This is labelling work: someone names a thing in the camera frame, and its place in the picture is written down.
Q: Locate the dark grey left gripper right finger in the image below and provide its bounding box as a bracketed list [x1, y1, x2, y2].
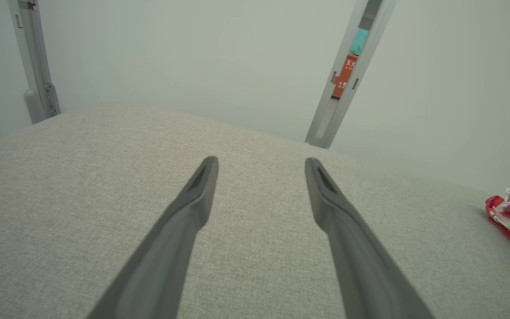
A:
[304, 157, 435, 319]

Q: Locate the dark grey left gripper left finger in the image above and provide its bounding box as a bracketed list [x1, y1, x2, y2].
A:
[87, 156, 220, 319]

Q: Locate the orange fire extinguisher sign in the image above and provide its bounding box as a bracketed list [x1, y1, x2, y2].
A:
[332, 54, 359, 99]

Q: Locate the grey double partition post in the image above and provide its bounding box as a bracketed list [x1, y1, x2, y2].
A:
[304, 0, 397, 149]

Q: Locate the grey partition post with brackets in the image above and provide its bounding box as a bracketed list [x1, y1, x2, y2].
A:
[8, 0, 61, 125]

